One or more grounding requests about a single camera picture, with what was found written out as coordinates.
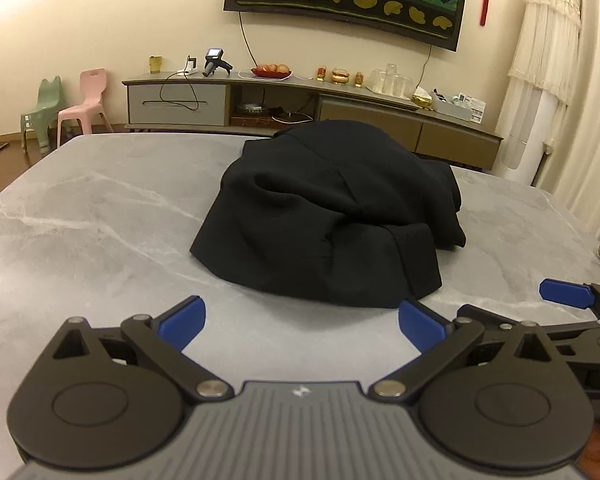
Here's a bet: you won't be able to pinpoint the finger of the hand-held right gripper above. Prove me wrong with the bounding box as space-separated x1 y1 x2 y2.
457 304 600 351
539 279 600 320

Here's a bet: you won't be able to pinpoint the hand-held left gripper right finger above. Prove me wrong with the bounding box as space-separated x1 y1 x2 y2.
369 300 566 403

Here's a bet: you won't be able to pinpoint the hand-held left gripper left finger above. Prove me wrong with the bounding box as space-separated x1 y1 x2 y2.
52 296 233 404

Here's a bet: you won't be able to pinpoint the black pants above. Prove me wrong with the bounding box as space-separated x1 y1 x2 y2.
190 120 468 309

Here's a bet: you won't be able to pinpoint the cream curtain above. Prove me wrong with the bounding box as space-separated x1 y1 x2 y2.
550 0 600 241

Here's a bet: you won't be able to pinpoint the white standing air conditioner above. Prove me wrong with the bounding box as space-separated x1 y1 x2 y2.
502 90 563 186

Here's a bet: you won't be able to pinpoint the white storage box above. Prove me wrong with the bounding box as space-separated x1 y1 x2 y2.
431 90 487 123

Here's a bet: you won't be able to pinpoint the long television cabinet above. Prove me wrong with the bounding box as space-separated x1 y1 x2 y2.
121 71 504 173

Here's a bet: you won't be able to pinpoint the pink plastic child chair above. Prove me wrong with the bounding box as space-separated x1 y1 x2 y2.
56 69 115 148

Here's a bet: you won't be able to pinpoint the group of glass cups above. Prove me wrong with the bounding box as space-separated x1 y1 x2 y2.
370 62 413 97

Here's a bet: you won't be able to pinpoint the green plastic child chair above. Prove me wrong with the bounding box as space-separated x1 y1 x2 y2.
20 76 63 153

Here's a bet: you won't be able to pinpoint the white lace cover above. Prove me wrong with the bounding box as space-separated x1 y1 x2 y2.
507 0 581 107

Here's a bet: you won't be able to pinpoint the red fruit plate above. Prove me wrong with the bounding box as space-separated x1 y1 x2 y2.
251 64 293 80

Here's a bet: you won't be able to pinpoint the black handheld device with screen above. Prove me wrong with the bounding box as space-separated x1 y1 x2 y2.
202 48 233 78

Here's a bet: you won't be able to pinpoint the black looped cable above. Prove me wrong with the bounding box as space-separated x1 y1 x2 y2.
159 69 202 111

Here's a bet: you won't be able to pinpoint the black television cable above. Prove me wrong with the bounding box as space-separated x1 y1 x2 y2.
238 10 257 68
416 44 433 92

